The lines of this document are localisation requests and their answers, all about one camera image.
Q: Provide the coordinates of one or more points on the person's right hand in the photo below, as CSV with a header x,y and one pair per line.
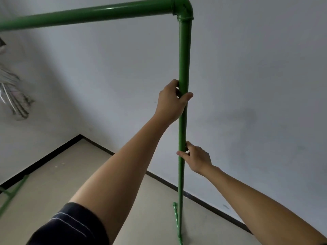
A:
x,y
198,160

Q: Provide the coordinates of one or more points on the person's left hand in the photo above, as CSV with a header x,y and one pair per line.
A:
x,y
168,107

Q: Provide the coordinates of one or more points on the green pipe rack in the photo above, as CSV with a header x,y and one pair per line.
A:
x,y
184,48

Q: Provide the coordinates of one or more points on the grey patterned curtain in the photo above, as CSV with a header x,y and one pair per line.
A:
x,y
12,96

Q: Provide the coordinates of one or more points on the person's left forearm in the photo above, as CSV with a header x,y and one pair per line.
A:
x,y
122,176

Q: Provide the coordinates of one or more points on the person's right forearm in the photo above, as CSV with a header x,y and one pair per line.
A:
x,y
263,214

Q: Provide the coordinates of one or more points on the black baseboard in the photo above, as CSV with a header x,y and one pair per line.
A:
x,y
51,150

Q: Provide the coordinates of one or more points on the dark striped sleeve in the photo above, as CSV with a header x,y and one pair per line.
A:
x,y
69,227

